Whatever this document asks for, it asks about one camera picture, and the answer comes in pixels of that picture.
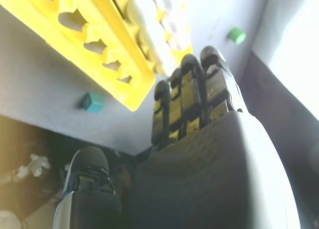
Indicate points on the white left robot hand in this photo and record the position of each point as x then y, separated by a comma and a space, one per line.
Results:
211, 179

